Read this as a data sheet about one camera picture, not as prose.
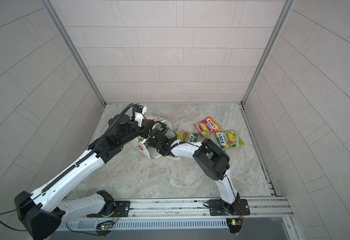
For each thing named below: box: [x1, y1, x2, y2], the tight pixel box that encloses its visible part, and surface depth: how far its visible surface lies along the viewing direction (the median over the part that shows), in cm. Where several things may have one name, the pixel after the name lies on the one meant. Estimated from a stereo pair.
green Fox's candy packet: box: [175, 129, 199, 143], surface depth 98 cm
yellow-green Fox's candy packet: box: [215, 129, 245, 153], surface depth 96 cm
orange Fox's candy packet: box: [193, 116, 222, 138], surface depth 101 cm
